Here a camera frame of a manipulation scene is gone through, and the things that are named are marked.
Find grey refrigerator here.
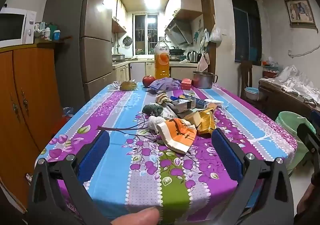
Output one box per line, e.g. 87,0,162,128
42,0,115,106

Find white microwave oven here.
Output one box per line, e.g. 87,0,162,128
0,8,37,48

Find black wok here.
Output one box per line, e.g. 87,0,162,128
169,46,187,56

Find stack of colourful bowls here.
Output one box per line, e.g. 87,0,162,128
261,58,280,78

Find grey wall cable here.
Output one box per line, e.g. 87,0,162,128
287,45,320,59

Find gold foil wrapper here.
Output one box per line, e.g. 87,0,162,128
197,110,217,135

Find white grey pouch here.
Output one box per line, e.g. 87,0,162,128
171,98,197,113

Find beige cardboard box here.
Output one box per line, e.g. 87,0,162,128
179,111,202,127

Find steel electric kettle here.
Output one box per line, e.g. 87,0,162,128
187,51,202,63

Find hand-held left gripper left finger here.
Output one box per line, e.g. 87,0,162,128
26,130,112,225

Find hanging pink towel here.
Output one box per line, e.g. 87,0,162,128
196,54,210,73

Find steel range hood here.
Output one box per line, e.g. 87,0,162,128
164,20,193,47

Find brown white wrapper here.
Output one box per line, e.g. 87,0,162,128
155,93,173,104

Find dark wooden chair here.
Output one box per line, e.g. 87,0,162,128
240,61,260,101

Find barred kitchen window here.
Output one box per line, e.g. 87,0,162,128
132,14,158,56

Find person's left hand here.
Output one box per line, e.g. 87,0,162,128
111,207,160,225

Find white red-striped medicine box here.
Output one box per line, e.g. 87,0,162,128
162,103,181,120

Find framed elephant picture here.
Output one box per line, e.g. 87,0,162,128
284,0,316,28

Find orange wooden cabinet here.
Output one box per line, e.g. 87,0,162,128
0,43,63,213

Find small red box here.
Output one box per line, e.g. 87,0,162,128
180,78,192,90

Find dark room window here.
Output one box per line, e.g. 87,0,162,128
230,0,263,66

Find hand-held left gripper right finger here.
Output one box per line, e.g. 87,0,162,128
211,128,294,225

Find steel pot with handle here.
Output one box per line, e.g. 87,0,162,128
192,71,218,89

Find red apple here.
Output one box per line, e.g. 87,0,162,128
142,75,156,88

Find hanging cloth bundle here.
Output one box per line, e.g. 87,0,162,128
200,29,210,48

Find blue bowl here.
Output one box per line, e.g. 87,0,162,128
244,87,260,101

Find cream cabinet above hood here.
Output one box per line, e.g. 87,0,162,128
165,0,203,21

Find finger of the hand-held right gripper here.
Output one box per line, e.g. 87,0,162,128
297,110,320,165

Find orange juice bottle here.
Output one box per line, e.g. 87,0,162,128
154,36,171,80

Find orange white tissue packet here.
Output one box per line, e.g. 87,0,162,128
157,118,197,153

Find floral striped tablecloth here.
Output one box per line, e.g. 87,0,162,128
35,81,298,225

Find blue yellow carton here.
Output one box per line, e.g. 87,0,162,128
195,98,215,109

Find kitchen counter cabinets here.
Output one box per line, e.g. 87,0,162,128
112,61,198,83

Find dark green plush toy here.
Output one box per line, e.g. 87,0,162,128
142,104,163,117

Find purple snack bag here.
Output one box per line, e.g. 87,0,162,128
149,78,182,94

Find cream wall cabinets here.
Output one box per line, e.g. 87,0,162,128
112,0,128,33

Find green lined trash bin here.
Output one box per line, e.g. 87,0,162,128
275,111,317,174

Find hanging white plastic bag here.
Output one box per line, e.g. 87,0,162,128
209,24,222,43

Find dark wooden dining table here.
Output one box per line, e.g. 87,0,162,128
259,79,320,120

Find bread in clear bag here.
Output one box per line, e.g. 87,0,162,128
111,80,138,91

